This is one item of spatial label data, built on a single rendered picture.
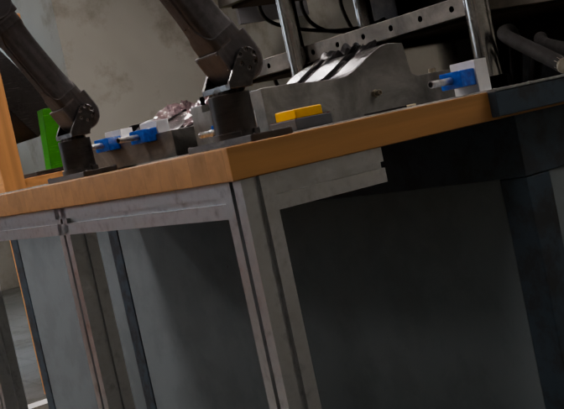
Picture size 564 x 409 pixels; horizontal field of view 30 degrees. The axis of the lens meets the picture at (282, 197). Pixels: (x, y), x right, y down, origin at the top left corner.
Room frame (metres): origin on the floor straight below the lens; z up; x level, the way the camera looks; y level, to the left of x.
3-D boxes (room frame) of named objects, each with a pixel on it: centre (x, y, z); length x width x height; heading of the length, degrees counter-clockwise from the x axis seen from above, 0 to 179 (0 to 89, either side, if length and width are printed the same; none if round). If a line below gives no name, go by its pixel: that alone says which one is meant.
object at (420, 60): (3.11, -0.47, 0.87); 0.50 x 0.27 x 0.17; 125
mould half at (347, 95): (2.21, -0.13, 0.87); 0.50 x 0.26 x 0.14; 125
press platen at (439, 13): (3.23, -0.55, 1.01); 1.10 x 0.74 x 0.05; 35
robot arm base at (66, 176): (2.05, 0.37, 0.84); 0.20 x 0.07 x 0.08; 33
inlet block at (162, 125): (2.20, 0.26, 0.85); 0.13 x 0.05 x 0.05; 143
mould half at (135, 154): (2.45, 0.14, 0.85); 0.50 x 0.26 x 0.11; 143
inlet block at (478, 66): (1.73, -0.32, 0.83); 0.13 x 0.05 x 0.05; 134
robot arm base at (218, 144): (1.55, 0.05, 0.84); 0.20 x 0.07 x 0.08; 33
